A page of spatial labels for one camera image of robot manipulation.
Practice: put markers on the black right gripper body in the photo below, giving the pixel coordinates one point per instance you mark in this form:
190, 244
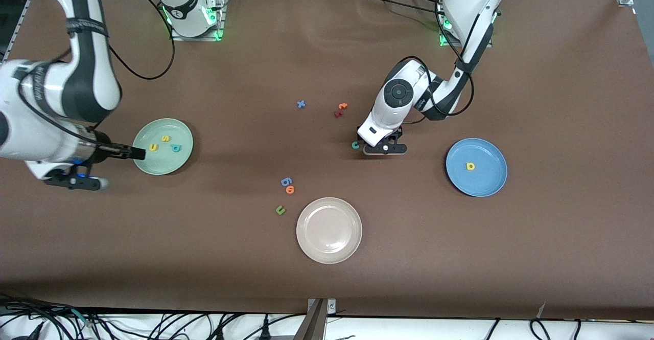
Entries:
104, 147

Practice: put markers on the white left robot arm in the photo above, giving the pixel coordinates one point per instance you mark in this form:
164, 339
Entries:
393, 110

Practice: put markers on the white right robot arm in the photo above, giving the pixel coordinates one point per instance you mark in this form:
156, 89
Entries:
30, 140

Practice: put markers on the light green plate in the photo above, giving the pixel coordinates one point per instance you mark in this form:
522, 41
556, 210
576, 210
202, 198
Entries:
163, 165

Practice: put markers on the blue plate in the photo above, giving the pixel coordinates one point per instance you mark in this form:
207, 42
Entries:
485, 181

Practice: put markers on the beige plate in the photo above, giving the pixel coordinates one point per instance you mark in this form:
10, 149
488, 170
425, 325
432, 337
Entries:
329, 230

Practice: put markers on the blue letter g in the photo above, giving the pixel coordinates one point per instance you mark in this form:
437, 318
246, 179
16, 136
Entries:
286, 181

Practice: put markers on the white paper scrap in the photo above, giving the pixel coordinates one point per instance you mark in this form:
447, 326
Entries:
541, 310

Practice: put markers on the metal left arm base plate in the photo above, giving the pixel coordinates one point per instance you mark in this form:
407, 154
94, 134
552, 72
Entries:
488, 44

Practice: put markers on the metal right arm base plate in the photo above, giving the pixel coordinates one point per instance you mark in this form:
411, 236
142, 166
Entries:
219, 28

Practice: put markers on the metal table bracket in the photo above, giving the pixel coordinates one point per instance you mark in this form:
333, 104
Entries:
317, 319

